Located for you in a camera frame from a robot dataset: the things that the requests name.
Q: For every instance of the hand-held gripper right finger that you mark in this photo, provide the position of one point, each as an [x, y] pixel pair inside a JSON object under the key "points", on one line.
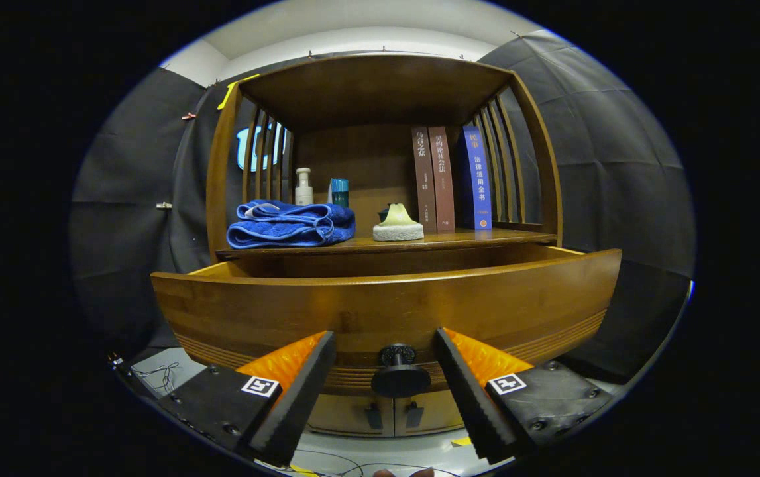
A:
{"points": [[469, 397]]}

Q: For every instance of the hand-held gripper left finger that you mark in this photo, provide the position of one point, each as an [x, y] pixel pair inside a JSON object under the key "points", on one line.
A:
{"points": [[300, 397]]}

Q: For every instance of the wooden drawer with black knob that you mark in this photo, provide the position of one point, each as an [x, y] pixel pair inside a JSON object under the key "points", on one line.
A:
{"points": [[386, 305]]}

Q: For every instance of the wooden cabinet with slatted shelf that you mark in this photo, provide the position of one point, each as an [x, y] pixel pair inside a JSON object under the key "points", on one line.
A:
{"points": [[366, 93]]}

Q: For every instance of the yellow tape piece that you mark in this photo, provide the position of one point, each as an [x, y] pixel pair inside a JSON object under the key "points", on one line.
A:
{"points": [[460, 441]]}

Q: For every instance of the folded blue towel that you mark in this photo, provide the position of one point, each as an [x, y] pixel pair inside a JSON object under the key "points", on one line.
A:
{"points": [[287, 225]]}

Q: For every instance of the blue lidded teacup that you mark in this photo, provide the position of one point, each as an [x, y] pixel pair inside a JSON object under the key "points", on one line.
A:
{"points": [[383, 213]]}

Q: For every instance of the white pump bottle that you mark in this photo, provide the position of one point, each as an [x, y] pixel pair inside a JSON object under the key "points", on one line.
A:
{"points": [[303, 192]]}

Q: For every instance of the teal transparent bottle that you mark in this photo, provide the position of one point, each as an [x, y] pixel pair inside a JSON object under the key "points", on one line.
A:
{"points": [[340, 192]]}

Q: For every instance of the blue book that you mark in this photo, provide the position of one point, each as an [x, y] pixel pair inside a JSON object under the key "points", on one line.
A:
{"points": [[479, 179]]}

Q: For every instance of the brown book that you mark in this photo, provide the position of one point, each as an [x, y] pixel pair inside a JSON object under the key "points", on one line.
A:
{"points": [[443, 179], [423, 179]]}

